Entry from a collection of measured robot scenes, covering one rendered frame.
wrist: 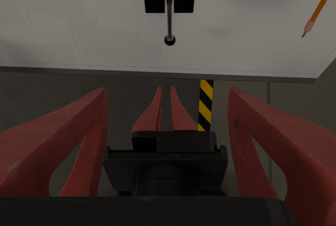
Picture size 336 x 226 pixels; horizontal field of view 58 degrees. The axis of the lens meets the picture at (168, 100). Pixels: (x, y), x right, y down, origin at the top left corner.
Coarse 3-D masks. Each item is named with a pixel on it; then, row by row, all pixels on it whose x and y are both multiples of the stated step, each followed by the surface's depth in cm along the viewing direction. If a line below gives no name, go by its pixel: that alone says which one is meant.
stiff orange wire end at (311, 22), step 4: (320, 0) 24; (324, 0) 23; (320, 4) 24; (316, 8) 24; (320, 8) 24; (316, 12) 25; (312, 16) 25; (316, 16) 25; (308, 20) 26; (312, 20) 25; (308, 24) 26; (312, 24) 26; (304, 28) 26; (308, 28) 26; (304, 32) 27
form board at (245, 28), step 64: (0, 0) 37; (64, 0) 37; (128, 0) 37; (256, 0) 37; (0, 64) 49; (64, 64) 49; (128, 64) 49; (192, 64) 49; (256, 64) 48; (320, 64) 48
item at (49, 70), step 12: (24, 72) 50; (36, 72) 50; (48, 72) 50; (60, 72) 50; (72, 72) 50; (84, 72) 51; (96, 72) 51; (108, 72) 51; (120, 72) 51; (132, 72) 51; (144, 72) 51; (156, 72) 51; (168, 72) 51
